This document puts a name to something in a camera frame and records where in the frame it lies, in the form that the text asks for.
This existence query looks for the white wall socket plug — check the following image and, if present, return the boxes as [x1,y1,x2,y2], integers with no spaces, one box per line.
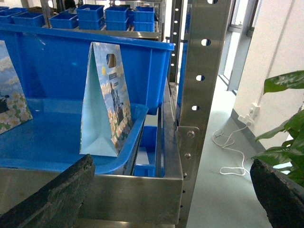
[238,103,260,126]

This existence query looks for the stainless steel shelf rack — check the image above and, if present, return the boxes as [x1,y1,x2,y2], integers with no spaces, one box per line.
[0,0,232,228]

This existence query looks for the blue plastic tray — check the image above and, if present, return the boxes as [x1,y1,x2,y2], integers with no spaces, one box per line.
[0,99,148,175]

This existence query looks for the white power cable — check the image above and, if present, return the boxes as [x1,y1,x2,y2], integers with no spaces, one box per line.
[212,123,250,177]

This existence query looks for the green potted plant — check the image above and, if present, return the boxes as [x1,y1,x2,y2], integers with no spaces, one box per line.
[252,70,304,186]

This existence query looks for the large blue plastic bin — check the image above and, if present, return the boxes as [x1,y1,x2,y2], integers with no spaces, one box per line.
[0,24,174,115]

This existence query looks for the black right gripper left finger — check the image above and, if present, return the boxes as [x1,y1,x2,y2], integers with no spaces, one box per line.
[0,154,95,228]

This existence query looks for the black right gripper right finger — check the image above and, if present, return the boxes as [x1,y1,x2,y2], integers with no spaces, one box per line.
[250,159,304,228]

